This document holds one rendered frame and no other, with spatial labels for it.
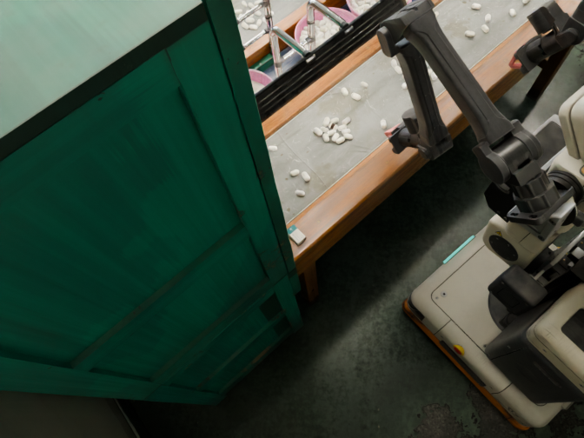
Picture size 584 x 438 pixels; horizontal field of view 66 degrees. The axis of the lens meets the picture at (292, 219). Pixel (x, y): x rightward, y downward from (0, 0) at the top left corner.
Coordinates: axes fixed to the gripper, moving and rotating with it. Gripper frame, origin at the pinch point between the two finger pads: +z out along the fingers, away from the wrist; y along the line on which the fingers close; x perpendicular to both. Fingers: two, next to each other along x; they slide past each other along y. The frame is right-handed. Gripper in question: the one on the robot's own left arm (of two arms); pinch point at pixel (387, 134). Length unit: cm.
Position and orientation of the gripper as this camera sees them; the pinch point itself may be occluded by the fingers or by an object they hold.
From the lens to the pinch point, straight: 155.2
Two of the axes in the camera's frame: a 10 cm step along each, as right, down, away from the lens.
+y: -7.5, 6.4, -2.0
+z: -4.4, -2.6, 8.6
